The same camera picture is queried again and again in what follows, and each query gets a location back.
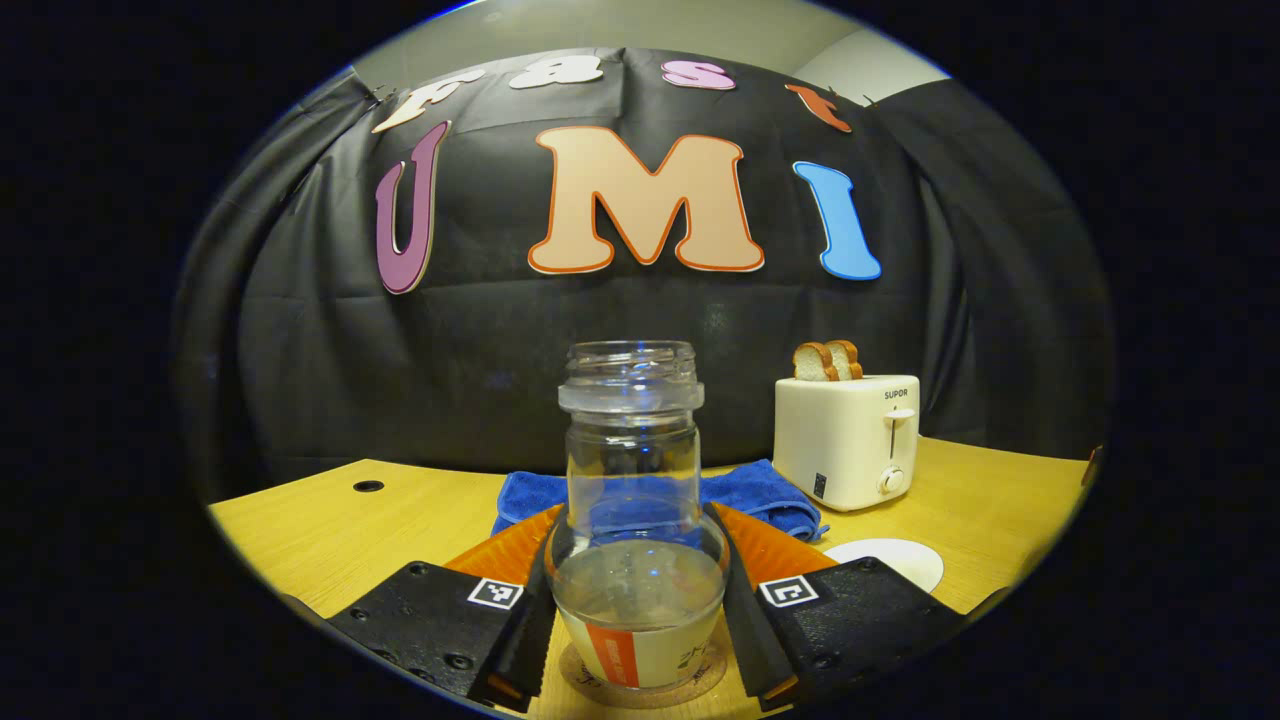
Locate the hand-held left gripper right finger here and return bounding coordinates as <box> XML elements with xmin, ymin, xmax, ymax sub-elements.
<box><xmin>703</xmin><ymin>500</ymin><xmax>969</xmax><ymax>713</ymax></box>

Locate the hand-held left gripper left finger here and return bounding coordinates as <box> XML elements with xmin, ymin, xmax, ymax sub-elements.
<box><xmin>325</xmin><ymin>503</ymin><xmax>566</xmax><ymax>713</ymax></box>

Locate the black backdrop cloth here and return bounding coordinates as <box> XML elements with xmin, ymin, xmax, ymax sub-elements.
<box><xmin>170</xmin><ymin>45</ymin><xmax>1116</xmax><ymax>491</ymax></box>

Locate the blue towel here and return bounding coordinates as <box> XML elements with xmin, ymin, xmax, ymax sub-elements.
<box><xmin>490</xmin><ymin>458</ymin><xmax>829</xmax><ymax>543</ymax></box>

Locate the clear water bottle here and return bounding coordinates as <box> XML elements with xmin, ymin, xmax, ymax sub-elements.
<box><xmin>543</xmin><ymin>340</ymin><xmax>731</xmax><ymax>691</ymax></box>

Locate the white toaster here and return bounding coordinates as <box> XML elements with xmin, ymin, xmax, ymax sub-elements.
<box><xmin>772</xmin><ymin>374</ymin><xmax>922</xmax><ymax>513</ymax></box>

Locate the round cork coaster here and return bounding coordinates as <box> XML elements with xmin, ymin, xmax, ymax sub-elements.
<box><xmin>558</xmin><ymin>640</ymin><xmax>729</xmax><ymax>711</ymax></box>

